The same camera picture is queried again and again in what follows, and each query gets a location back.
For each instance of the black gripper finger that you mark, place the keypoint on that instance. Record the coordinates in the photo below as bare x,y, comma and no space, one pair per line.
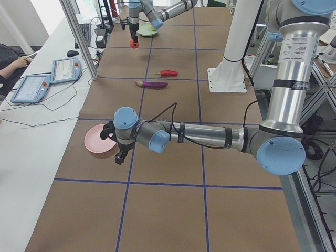
120,158
134,36

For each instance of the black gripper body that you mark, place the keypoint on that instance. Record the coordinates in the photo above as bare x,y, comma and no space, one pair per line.
133,28
122,148

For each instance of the red pomegranate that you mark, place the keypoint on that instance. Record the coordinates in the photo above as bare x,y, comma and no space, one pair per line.
134,44

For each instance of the red chili pepper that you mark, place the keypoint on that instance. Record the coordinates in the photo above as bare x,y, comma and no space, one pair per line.
167,73

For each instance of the purple eggplant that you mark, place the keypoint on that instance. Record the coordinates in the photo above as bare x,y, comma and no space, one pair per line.
151,84

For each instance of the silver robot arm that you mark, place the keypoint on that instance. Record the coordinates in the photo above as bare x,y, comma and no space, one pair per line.
166,79
156,18

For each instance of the person hand at desk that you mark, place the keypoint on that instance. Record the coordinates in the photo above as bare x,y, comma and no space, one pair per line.
22,62

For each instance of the green plate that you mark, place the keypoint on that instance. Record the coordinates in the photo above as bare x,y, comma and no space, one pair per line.
145,30

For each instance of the pink plate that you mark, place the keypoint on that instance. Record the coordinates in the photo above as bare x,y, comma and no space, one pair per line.
96,146

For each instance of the black power adapter box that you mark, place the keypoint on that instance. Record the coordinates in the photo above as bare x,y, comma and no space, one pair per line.
101,38

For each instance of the black keyboard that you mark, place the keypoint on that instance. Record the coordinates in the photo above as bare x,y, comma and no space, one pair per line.
86,32

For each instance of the black computer mouse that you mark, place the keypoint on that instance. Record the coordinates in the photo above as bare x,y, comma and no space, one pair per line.
72,53

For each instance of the far teach pendant tablet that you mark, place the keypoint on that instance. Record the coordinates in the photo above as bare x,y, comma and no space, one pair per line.
65,70

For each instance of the teach pendant tablet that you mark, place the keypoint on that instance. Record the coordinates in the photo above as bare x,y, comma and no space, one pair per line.
65,70
32,89

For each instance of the near teach pendant tablet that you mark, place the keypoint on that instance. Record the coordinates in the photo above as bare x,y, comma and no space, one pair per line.
32,89

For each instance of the aluminium frame post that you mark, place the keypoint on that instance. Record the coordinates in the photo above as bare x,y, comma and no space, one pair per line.
79,38

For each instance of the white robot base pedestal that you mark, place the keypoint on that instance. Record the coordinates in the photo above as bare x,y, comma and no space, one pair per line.
228,76

